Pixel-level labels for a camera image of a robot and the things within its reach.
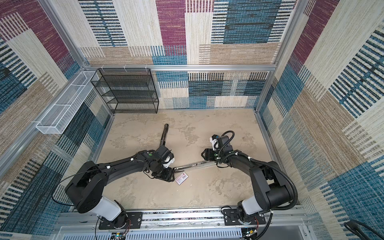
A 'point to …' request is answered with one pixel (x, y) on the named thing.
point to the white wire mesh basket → (53, 123)
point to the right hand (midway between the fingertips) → (206, 156)
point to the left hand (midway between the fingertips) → (170, 176)
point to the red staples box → (181, 178)
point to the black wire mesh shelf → (127, 90)
